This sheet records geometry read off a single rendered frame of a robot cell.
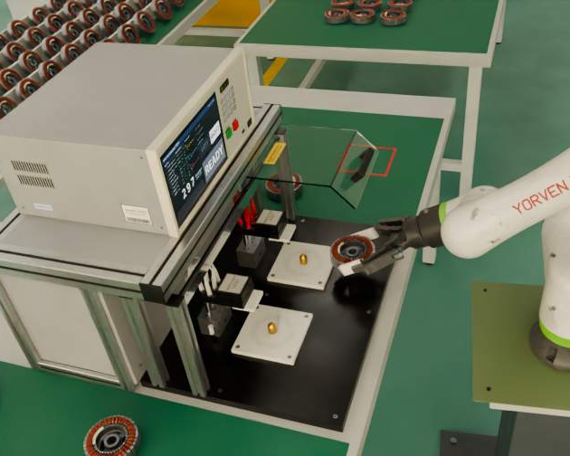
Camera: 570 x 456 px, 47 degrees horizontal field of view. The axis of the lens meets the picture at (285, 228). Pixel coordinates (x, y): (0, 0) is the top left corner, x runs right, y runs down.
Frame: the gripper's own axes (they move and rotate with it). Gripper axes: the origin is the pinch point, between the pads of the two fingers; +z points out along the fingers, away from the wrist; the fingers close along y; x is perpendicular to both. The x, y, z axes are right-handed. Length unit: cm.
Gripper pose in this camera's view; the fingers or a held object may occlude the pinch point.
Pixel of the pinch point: (353, 252)
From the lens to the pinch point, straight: 163.1
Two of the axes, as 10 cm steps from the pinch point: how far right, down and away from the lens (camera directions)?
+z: -7.6, 2.8, 5.9
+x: -5.7, -7.3, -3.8
